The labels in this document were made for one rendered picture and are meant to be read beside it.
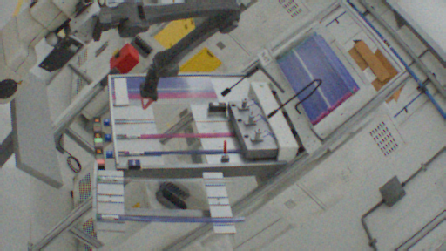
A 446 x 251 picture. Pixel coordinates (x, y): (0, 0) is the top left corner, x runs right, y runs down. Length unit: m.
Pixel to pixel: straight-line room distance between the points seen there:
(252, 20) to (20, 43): 2.16
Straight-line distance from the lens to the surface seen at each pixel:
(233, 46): 3.67
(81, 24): 1.58
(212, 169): 2.26
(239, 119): 2.43
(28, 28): 1.77
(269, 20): 3.65
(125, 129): 2.41
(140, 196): 2.55
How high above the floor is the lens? 1.66
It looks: 14 degrees down
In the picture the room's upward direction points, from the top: 52 degrees clockwise
